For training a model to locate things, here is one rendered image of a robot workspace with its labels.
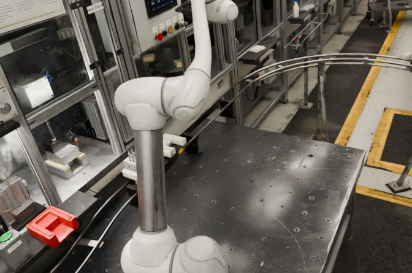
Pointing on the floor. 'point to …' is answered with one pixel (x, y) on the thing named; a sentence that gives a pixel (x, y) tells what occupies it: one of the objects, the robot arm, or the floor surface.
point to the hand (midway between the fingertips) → (180, 9)
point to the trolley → (383, 1)
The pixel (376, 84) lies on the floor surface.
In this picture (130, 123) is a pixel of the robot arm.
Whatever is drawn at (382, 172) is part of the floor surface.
